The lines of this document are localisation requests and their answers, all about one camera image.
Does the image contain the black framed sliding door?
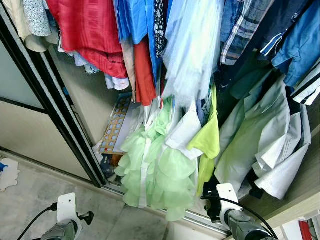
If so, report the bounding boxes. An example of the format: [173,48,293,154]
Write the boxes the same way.
[0,5,108,188]

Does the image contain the blue denim shirt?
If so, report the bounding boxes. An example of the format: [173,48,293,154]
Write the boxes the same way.
[271,0,320,88]

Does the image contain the navy white striped garment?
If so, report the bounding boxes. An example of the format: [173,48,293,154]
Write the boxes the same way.
[290,62,320,107]

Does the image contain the pale green shirt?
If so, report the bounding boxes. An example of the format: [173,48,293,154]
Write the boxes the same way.
[215,75,291,193]

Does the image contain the grey plaid shirt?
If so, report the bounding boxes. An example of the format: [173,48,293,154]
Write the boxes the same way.
[220,0,281,67]

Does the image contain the black patterned garment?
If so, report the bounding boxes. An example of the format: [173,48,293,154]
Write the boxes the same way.
[154,0,168,59]

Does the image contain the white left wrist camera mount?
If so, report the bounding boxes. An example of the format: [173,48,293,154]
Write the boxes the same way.
[56,193,79,224]

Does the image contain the white sheer hanging garment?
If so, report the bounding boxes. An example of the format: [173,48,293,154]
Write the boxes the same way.
[162,0,224,108]

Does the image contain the red white box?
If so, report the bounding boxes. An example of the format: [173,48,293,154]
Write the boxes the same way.
[280,216,320,240]

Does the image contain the white crumpled shirt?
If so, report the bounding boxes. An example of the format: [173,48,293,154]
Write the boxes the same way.
[252,105,312,201]

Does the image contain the white floral garment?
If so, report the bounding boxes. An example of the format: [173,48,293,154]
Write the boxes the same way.
[22,0,52,38]

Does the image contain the orange-red hanging garment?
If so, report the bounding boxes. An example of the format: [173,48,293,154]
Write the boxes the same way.
[133,37,158,107]

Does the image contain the dark teal garment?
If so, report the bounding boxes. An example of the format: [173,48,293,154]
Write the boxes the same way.
[227,65,276,103]

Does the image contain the red hanging shirt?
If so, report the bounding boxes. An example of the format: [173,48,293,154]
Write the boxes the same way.
[46,0,128,79]

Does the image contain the white cotton garment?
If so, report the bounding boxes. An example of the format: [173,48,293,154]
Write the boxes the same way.
[165,102,203,161]

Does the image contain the lime green shirt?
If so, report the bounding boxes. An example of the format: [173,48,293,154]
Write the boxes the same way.
[187,85,221,197]

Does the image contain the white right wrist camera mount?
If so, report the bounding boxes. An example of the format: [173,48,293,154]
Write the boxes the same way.
[216,183,242,215]

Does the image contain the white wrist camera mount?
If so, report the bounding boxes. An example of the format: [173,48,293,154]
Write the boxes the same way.
[56,193,79,224]
[216,183,242,215]

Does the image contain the light green frilly dress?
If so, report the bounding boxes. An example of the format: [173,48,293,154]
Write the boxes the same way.
[115,97,201,222]

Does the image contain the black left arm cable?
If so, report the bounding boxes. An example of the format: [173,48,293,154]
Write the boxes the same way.
[17,202,59,240]

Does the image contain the beige garment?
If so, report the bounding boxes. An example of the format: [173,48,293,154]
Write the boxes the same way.
[0,0,51,53]

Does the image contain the bright blue hanging shirt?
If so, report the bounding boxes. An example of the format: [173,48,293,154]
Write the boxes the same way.
[114,0,166,83]

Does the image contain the dark navy garment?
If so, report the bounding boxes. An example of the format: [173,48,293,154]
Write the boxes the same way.
[215,0,313,91]

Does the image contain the wooden wardrobe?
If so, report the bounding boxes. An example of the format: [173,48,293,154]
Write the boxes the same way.
[0,0,320,236]

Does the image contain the colourful dotted board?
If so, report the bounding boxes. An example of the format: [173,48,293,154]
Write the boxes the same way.
[99,94,133,155]

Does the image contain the white paper scrap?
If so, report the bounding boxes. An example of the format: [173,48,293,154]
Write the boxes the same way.
[0,159,20,192]

